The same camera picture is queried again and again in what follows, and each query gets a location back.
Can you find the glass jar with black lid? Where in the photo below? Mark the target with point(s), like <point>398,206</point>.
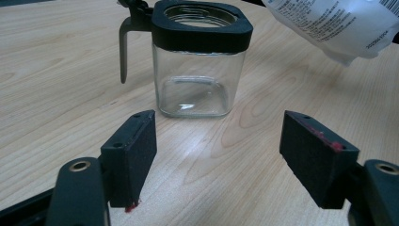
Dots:
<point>200,37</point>

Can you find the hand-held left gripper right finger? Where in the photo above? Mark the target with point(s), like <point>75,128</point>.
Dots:
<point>316,160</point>

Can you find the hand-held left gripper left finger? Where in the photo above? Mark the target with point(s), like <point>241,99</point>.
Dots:
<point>131,157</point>

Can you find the white printed pouch bag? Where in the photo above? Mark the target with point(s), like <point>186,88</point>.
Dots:
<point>332,28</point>

